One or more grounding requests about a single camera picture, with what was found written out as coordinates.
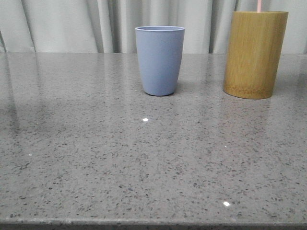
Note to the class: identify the pink chopstick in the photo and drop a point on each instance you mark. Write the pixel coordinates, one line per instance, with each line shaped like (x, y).
(259, 3)

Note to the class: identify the blue plastic cup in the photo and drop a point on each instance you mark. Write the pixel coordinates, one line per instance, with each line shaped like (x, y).
(159, 50)

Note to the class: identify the bamboo cylinder holder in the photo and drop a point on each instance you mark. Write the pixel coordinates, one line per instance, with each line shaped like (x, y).
(253, 55)

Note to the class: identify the grey curtain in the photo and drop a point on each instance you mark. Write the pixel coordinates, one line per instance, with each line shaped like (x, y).
(107, 26)

